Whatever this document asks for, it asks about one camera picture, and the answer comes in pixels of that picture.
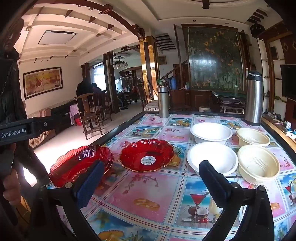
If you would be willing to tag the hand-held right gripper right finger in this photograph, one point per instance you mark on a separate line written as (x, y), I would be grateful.
(212, 183)

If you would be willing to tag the patterned sofa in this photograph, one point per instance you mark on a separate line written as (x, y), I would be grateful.
(41, 114)

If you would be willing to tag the white floor basin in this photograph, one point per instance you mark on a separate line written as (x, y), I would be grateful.
(204, 109)

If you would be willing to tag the framed wall painting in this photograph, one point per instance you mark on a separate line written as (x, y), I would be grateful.
(42, 82)

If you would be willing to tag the blue water jug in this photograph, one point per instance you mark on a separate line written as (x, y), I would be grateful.
(174, 83)

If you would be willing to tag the cream plastic colander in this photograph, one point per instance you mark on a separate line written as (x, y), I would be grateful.
(259, 162)
(253, 136)

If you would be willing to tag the wooden sideboard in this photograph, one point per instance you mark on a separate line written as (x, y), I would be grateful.
(277, 129)

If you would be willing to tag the small white figurine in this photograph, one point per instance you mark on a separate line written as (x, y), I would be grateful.
(288, 125)

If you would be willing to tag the white bowl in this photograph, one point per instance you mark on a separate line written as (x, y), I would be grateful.
(212, 155)
(210, 132)

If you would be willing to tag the golden pillar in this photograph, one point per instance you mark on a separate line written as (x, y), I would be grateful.
(149, 69)

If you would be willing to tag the square ceiling light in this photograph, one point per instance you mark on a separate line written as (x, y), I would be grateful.
(56, 37)

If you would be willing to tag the wooden chair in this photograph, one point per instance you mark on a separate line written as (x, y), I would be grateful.
(89, 115)
(105, 109)

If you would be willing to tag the small framed picture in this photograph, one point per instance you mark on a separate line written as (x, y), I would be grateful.
(162, 60)

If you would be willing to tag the large steel thermos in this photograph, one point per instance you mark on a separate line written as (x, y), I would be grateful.
(254, 99)

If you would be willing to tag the pink table cover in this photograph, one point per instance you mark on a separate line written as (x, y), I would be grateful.
(74, 113)

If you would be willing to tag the person's left hand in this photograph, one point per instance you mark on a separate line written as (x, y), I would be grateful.
(10, 187)

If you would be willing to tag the red plate with round sticker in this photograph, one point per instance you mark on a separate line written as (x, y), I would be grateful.
(138, 153)

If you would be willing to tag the red plate with gold lettering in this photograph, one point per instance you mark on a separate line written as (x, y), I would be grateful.
(69, 162)

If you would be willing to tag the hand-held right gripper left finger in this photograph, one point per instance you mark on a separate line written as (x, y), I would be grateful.
(90, 183)

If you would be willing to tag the striped cushion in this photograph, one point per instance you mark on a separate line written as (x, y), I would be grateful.
(151, 106)

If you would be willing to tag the floral glass screen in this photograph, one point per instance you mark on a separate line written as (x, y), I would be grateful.
(212, 58)

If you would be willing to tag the chandelier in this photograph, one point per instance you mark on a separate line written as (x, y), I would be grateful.
(120, 63)

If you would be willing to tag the black television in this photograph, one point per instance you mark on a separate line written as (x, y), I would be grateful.
(289, 81)

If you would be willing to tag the small steel thermos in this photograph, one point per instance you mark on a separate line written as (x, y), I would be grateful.
(163, 102)

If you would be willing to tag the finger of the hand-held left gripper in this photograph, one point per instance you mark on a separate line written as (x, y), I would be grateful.
(44, 125)

